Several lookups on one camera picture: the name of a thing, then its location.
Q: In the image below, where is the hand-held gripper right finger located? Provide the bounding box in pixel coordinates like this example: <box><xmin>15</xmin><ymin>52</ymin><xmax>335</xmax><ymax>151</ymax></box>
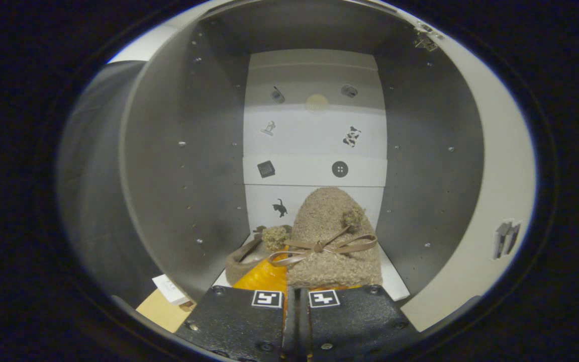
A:
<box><xmin>300</xmin><ymin>285</ymin><xmax>421</xmax><ymax>362</ymax></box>

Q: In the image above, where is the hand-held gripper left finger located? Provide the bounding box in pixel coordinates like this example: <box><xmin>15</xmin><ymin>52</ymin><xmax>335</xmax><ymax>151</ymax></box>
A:
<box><xmin>175</xmin><ymin>254</ymin><xmax>298</xmax><ymax>362</ymax></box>

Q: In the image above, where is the brown fuzzy slipper shoe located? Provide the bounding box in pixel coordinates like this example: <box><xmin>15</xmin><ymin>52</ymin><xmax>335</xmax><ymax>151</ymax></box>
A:
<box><xmin>261</xmin><ymin>187</ymin><xmax>383</xmax><ymax>290</ymax></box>
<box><xmin>225</xmin><ymin>236</ymin><xmax>270</xmax><ymax>286</ymax></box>

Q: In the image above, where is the grey shoe cabinet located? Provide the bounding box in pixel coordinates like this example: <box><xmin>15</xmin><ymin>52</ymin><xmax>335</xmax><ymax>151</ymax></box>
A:
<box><xmin>119</xmin><ymin>0</ymin><xmax>486</xmax><ymax>305</ymax></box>

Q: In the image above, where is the white booklet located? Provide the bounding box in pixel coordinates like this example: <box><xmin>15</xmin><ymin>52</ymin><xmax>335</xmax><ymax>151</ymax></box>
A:
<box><xmin>152</xmin><ymin>274</ymin><xmax>192</xmax><ymax>306</ymax></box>

